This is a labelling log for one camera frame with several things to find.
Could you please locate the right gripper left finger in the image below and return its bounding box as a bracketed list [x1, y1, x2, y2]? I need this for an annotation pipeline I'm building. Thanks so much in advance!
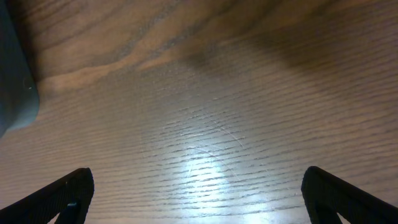
[1, 168, 95, 224]

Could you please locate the grey plastic mesh basket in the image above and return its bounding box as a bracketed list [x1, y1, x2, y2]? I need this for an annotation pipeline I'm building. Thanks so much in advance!
[1, 0, 40, 136]

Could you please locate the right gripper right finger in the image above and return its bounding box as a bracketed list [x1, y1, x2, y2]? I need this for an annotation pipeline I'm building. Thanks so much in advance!
[301, 166, 397, 223]

